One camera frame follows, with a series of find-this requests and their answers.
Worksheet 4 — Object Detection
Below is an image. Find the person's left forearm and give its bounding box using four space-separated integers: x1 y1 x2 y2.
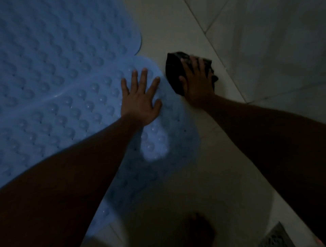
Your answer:
0 114 143 247

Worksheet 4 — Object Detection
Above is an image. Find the blue bath mat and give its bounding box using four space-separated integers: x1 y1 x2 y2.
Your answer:
0 0 143 115
0 55 202 242

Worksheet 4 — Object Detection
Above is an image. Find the person's right hand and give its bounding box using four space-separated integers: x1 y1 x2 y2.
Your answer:
179 55 216 108

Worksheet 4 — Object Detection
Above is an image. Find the person's right forearm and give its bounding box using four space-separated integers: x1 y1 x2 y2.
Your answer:
203 94 326 244

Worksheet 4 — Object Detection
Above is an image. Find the dark checked cloth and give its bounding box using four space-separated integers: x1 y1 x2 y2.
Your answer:
165 52 219 97

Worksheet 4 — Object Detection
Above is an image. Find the person's left hand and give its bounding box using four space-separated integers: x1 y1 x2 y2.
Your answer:
120 68 163 127

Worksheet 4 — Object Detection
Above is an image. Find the metal floor drain grate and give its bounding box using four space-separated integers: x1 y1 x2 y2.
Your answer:
257 221 296 247

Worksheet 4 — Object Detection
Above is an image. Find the person's bare foot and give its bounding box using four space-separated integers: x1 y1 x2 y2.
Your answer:
185 212 217 247

